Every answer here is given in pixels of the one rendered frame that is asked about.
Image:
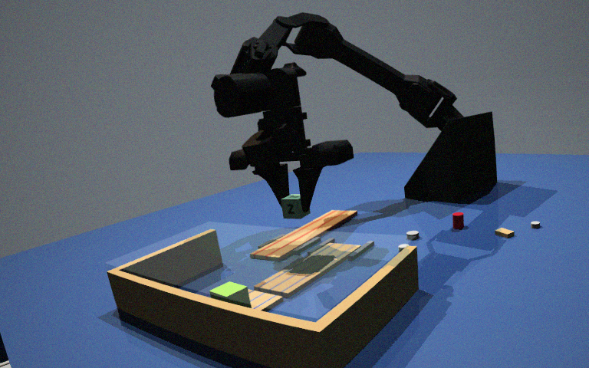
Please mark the tan strip with red stripes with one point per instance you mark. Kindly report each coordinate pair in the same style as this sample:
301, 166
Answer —
329, 221

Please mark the green cube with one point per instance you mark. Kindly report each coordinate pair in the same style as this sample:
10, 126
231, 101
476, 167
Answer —
291, 207

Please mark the tan rectangular block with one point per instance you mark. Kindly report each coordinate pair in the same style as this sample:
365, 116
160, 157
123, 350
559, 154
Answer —
504, 232

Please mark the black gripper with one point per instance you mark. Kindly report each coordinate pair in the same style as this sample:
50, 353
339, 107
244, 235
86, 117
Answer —
312, 159

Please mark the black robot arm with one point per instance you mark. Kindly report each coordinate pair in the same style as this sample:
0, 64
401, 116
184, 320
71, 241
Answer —
253, 87

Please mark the red cylinder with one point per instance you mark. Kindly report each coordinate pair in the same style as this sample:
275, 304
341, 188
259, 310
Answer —
458, 220

